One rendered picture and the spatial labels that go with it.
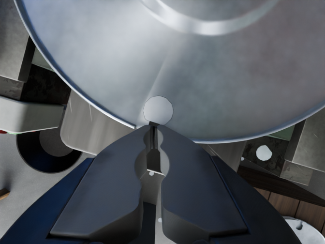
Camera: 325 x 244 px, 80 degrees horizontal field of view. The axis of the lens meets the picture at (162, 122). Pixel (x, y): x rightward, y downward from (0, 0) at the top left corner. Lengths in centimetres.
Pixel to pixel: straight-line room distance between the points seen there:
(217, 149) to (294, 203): 62
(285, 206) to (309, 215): 8
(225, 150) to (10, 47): 32
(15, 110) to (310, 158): 45
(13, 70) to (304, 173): 47
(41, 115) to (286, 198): 69
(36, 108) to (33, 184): 80
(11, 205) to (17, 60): 97
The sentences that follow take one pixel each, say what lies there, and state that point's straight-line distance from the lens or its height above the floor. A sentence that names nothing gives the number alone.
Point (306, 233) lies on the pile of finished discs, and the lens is 80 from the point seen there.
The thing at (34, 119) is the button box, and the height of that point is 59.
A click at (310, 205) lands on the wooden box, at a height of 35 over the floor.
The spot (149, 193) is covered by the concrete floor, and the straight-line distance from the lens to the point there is 101.
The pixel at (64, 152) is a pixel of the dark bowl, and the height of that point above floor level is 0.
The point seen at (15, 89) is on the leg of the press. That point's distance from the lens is 38.
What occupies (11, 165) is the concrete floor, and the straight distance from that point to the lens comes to 119.
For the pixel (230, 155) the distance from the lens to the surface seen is 16.
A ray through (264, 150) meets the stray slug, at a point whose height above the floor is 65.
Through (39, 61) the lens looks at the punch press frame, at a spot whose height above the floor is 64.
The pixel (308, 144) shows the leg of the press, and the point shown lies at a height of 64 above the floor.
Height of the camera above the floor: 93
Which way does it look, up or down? 87 degrees down
